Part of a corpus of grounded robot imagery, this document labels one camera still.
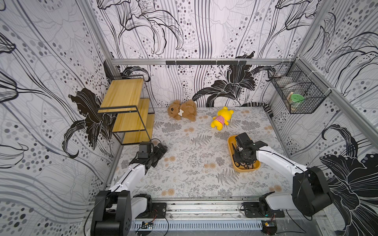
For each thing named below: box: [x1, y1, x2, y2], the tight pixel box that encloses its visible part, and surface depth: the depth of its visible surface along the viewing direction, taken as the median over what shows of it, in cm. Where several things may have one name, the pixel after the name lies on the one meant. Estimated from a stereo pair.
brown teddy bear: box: [167, 99, 198, 122], surface depth 110 cm
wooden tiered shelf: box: [96, 74, 155, 146], surface depth 88 cm
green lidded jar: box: [290, 93, 305, 103], surface depth 81 cm
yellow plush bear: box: [210, 106, 235, 131], surface depth 107 cm
